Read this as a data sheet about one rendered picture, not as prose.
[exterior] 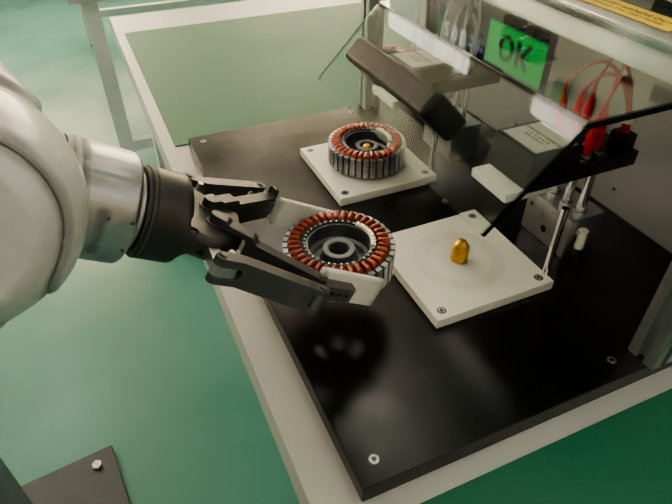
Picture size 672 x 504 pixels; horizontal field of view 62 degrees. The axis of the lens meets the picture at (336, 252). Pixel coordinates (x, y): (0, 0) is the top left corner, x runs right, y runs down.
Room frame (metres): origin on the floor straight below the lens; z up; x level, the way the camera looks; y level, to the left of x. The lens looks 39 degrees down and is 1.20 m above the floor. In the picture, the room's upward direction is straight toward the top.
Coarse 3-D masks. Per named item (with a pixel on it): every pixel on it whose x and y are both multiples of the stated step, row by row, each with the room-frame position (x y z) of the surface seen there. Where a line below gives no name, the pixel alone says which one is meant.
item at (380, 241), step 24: (312, 216) 0.47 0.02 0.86; (336, 216) 0.47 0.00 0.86; (360, 216) 0.47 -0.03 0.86; (288, 240) 0.43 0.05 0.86; (312, 240) 0.45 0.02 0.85; (336, 240) 0.44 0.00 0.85; (360, 240) 0.45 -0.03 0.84; (384, 240) 0.43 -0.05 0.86; (312, 264) 0.40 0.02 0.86; (336, 264) 0.40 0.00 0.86; (360, 264) 0.40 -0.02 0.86; (384, 264) 0.40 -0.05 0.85
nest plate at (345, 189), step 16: (320, 144) 0.77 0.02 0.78; (320, 160) 0.72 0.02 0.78; (320, 176) 0.68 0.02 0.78; (336, 176) 0.67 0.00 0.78; (368, 176) 0.67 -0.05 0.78; (400, 176) 0.67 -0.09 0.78; (416, 176) 0.67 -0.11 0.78; (336, 192) 0.63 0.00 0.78; (352, 192) 0.63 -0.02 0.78; (368, 192) 0.63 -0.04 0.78; (384, 192) 0.64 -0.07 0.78
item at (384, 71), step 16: (352, 48) 0.40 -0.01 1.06; (368, 48) 0.39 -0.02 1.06; (368, 64) 0.37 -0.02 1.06; (384, 64) 0.36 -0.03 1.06; (400, 64) 0.35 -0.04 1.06; (384, 80) 0.35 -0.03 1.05; (400, 80) 0.34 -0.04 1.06; (416, 80) 0.33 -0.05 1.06; (400, 96) 0.33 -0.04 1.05; (416, 96) 0.32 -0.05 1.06; (432, 96) 0.31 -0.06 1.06; (416, 112) 0.31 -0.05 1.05; (432, 112) 0.31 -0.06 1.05; (448, 112) 0.31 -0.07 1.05; (432, 128) 0.31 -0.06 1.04; (448, 128) 0.31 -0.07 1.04
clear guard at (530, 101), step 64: (448, 0) 0.49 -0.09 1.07; (512, 0) 0.49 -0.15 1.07; (576, 0) 0.49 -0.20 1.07; (640, 0) 0.49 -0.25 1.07; (448, 64) 0.37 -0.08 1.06; (512, 64) 0.35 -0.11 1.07; (576, 64) 0.35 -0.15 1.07; (640, 64) 0.35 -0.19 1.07; (384, 128) 0.36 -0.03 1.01; (512, 128) 0.30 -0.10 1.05; (576, 128) 0.27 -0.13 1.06; (448, 192) 0.28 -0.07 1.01; (512, 192) 0.26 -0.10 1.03
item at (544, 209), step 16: (560, 192) 0.57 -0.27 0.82; (576, 192) 0.57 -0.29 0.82; (528, 208) 0.57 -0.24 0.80; (544, 208) 0.55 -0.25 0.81; (560, 208) 0.54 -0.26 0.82; (592, 208) 0.54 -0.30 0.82; (528, 224) 0.57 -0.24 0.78; (544, 224) 0.54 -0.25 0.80; (576, 224) 0.51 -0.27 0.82; (592, 224) 0.52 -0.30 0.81; (544, 240) 0.54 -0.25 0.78; (560, 240) 0.52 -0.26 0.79; (592, 240) 0.53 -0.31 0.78; (560, 256) 0.51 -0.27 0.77
